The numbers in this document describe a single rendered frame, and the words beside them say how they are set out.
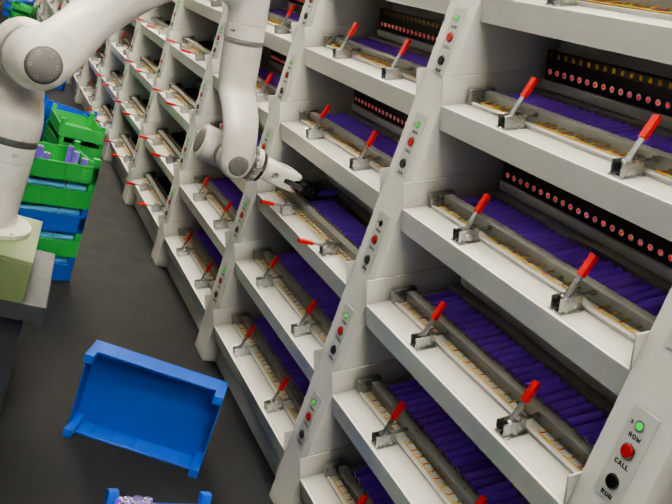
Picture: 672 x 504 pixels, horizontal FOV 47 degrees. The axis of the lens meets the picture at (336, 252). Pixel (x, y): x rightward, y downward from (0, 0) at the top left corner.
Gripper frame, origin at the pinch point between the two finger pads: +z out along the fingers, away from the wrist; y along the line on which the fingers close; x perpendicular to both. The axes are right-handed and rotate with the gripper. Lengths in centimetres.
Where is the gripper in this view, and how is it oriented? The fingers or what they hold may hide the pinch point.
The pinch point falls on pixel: (309, 189)
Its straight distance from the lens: 199.5
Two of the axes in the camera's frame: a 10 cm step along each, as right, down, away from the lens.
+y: -3.9, -3.7, 8.4
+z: 7.9, 3.2, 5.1
